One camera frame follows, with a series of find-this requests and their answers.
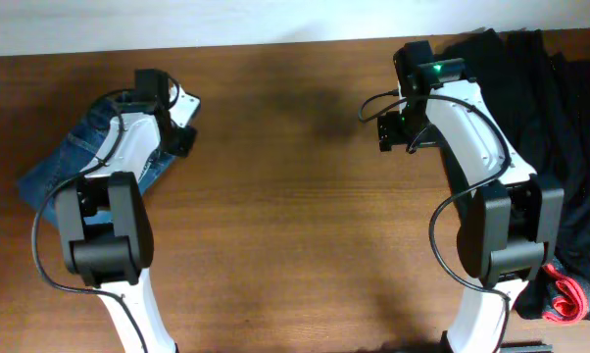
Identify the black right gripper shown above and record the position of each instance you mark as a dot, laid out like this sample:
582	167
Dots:
386	131

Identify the black folded garment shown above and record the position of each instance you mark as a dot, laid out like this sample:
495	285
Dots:
541	101

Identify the red and grey cloth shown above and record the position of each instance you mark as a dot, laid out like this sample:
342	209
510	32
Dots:
568	295

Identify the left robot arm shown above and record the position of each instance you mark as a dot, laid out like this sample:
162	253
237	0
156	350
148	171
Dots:
105	233

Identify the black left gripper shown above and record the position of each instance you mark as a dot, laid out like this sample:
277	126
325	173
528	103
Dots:
180	139

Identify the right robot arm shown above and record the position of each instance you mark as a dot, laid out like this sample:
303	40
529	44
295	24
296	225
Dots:
513	214

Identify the blue denim jeans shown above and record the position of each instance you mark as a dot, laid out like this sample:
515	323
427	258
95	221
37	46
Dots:
75	151

